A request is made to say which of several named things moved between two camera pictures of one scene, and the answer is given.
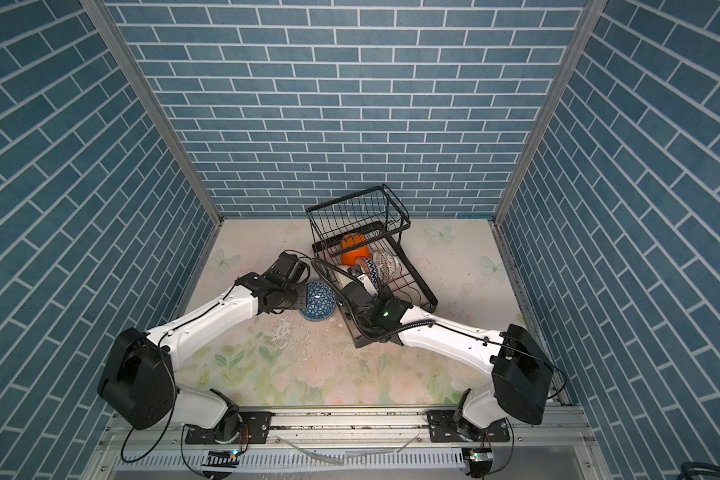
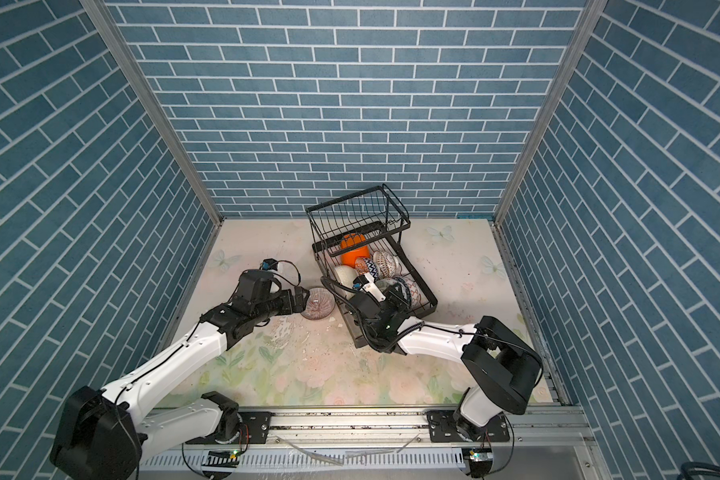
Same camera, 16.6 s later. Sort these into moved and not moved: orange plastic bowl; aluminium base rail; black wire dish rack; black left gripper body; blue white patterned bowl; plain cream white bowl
Moved: plain cream white bowl; blue white patterned bowl
Not moved: black wire dish rack; aluminium base rail; orange plastic bowl; black left gripper body
